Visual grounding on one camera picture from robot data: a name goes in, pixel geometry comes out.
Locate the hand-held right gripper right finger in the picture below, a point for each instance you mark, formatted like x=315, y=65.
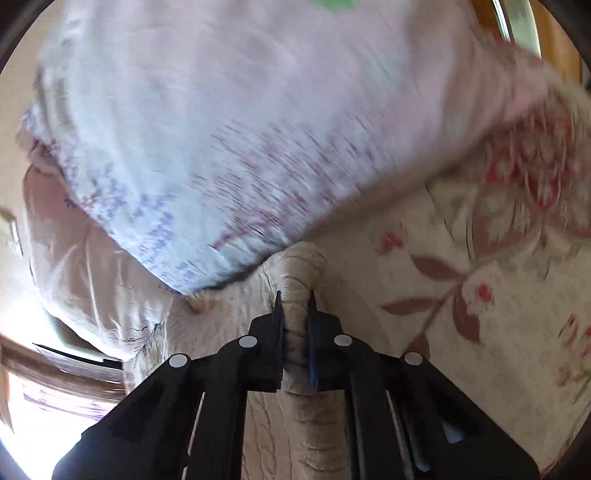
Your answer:
x=318, y=355

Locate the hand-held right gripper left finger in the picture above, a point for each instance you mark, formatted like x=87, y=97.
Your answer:
x=272, y=355

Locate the red floral bedspread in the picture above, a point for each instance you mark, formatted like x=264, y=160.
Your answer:
x=485, y=286

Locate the pink floral pillow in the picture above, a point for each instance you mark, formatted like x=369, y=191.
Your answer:
x=78, y=277

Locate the wooden headboard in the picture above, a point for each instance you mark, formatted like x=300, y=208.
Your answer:
x=55, y=369

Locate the blue lavender print pillow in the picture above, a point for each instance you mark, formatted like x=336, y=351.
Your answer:
x=258, y=129

